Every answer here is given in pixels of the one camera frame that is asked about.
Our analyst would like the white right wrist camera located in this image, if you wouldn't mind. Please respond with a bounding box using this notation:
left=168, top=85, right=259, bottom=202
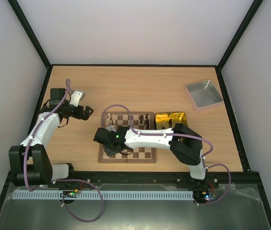
left=106, top=125, right=116, bottom=132

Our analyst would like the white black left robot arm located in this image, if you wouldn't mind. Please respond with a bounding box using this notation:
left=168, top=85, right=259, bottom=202
left=9, top=88, right=93, bottom=190

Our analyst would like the black aluminium frame rail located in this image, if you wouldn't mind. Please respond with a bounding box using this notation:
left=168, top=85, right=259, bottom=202
left=5, top=171, right=260, bottom=191

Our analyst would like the gold tin box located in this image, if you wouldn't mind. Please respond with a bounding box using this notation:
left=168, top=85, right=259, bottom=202
left=154, top=112, right=188, bottom=130

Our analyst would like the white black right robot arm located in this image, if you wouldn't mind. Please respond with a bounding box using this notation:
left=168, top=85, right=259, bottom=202
left=94, top=123, right=213, bottom=188

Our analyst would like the wooden chess board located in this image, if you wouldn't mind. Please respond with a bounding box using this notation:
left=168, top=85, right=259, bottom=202
left=98, top=111, right=157, bottom=165

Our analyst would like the white slotted cable duct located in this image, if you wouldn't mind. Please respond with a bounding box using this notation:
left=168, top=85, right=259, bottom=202
left=12, top=190, right=193, bottom=201

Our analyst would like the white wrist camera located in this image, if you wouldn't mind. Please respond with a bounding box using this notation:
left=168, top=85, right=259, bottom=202
left=106, top=125, right=116, bottom=132
left=69, top=91, right=85, bottom=107

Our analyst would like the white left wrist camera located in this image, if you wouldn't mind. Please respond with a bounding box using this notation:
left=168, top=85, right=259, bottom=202
left=69, top=91, right=85, bottom=107

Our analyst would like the silver tin lid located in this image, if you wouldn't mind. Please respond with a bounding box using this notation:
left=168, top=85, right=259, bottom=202
left=185, top=80, right=224, bottom=112

